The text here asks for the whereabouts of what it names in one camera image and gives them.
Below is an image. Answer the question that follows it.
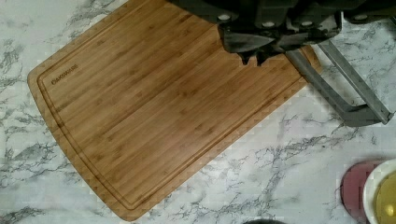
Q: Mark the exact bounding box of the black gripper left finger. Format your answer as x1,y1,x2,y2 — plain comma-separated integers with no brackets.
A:
218,26,275,65

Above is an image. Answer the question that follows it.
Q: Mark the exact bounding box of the white bowl with yellow liquid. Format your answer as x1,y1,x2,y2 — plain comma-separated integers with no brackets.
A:
362,160,396,224

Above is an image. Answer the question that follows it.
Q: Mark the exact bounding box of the dark round object at bottom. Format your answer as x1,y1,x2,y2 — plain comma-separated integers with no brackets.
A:
243,219,286,224

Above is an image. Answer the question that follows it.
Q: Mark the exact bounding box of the silver oven door with handle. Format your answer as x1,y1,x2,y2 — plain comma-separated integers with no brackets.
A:
286,41,394,127

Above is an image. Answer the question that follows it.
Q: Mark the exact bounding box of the pink plate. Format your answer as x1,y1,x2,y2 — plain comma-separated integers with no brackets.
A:
340,161,381,224

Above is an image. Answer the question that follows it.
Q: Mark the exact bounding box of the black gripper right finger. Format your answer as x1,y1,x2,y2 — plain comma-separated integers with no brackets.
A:
256,18,342,66

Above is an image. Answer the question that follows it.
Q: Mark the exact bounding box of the bamboo cutting board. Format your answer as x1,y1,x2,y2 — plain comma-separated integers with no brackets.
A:
28,0,305,221

